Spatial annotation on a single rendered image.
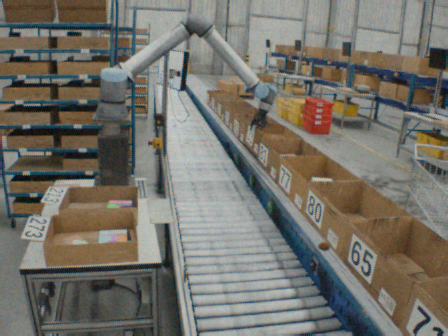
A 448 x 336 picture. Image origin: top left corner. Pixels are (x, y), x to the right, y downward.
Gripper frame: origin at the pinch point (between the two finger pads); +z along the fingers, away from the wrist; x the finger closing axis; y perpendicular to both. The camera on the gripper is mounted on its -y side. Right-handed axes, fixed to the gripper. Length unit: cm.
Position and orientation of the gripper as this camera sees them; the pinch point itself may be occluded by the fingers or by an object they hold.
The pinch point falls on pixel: (253, 135)
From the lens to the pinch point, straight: 263.7
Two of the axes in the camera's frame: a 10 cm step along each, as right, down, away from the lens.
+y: 1.9, 3.2, -9.3
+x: 9.3, 2.5, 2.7
